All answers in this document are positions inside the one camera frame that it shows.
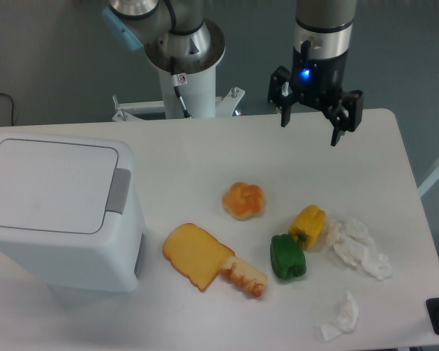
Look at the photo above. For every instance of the large crumpled white tissue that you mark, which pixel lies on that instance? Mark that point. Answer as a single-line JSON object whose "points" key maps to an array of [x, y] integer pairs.
{"points": [[351, 242]]}

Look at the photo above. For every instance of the green bell pepper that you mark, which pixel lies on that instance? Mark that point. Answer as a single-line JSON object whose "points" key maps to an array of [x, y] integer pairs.
{"points": [[287, 258]]}

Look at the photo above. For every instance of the yellow bell pepper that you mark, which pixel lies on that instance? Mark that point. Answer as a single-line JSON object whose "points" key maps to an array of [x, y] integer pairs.
{"points": [[307, 226]]}

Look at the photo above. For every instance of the crusty bread piece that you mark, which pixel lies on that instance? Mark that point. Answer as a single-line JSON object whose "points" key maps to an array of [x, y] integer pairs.
{"points": [[245, 276]]}

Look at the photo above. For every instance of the round knotted bread roll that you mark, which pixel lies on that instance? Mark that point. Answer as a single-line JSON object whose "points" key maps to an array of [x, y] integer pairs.
{"points": [[244, 201]]}

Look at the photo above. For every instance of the orange toast slice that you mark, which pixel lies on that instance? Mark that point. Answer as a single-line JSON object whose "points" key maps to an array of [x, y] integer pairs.
{"points": [[196, 254]]}

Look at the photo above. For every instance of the small crumpled white tissue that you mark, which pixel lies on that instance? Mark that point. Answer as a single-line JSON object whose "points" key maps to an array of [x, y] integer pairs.
{"points": [[345, 321]]}

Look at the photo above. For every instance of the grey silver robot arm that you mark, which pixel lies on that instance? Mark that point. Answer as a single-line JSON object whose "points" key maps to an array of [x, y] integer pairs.
{"points": [[185, 47]]}

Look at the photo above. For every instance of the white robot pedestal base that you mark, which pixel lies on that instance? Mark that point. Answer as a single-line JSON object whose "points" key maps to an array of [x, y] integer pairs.
{"points": [[184, 96]]}

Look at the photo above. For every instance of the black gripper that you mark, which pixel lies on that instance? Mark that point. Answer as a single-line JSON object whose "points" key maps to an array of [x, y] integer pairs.
{"points": [[317, 83]]}

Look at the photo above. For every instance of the white push-top trash can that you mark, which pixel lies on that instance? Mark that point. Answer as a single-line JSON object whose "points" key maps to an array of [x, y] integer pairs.
{"points": [[69, 210]]}

